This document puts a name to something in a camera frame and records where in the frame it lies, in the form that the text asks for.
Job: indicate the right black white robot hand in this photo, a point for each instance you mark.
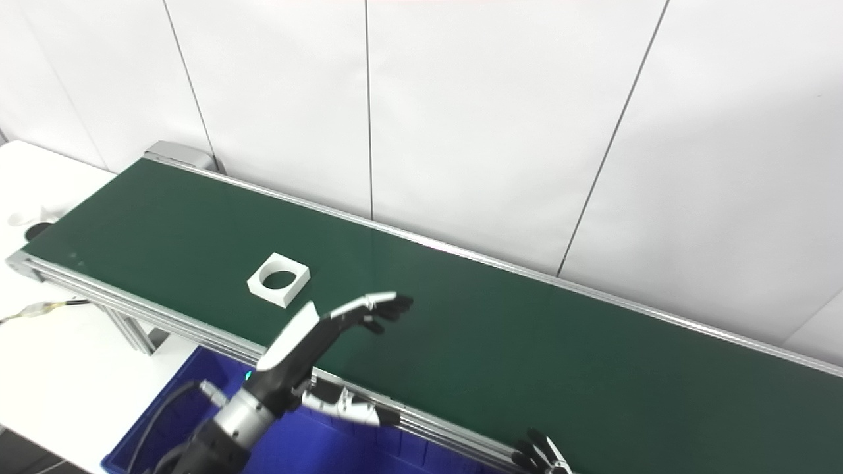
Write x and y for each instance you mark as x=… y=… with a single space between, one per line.
x=540 y=457

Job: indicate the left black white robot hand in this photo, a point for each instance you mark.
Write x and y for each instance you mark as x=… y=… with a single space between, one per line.
x=290 y=342

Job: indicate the white square part round hole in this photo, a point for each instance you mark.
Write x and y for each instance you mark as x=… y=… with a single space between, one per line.
x=271 y=297

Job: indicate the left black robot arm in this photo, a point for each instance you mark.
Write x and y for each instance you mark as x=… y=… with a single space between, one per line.
x=211 y=447

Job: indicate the blue plastic bin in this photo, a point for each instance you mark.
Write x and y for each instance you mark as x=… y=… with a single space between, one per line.
x=316 y=447

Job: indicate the aluminium conveyor leg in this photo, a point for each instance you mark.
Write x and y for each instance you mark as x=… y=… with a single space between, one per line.
x=135 y=332

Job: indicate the grey conveyor end housing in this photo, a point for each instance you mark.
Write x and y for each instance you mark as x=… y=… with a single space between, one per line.
x=178 y=153

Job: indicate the green conveyor belt aluminium frame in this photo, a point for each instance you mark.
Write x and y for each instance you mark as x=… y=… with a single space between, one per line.
x=527 y=342

